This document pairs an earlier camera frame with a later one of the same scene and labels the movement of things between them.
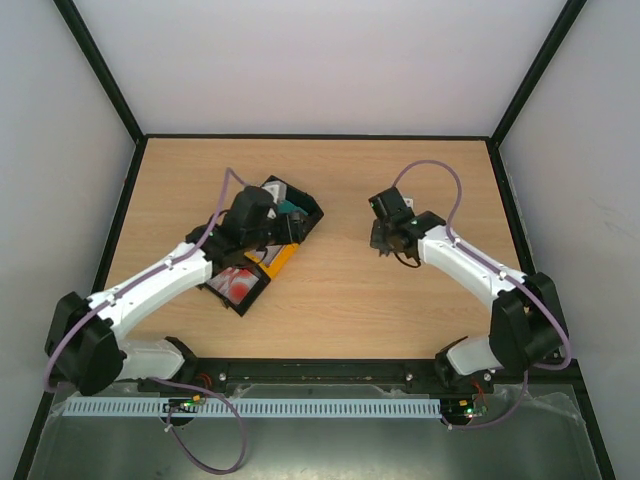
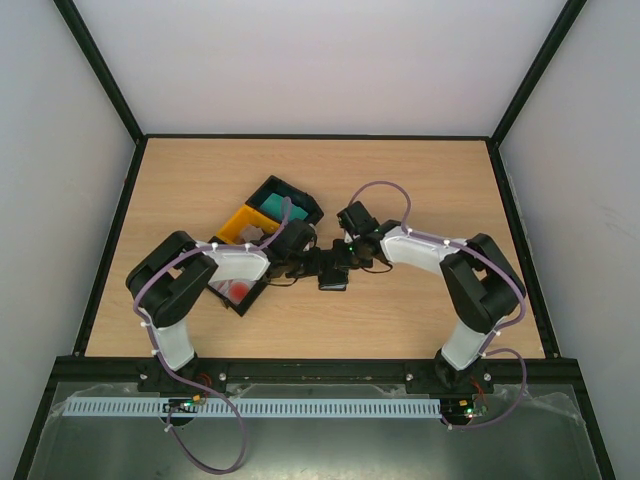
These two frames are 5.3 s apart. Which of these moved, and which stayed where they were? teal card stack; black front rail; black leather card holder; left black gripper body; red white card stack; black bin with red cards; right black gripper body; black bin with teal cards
Moved: left black gripper body; right black gripper body; black leather card holder
Stayed: black bin with teal cards; teal card stack; red white card stack; black front rail; black bin with red cards
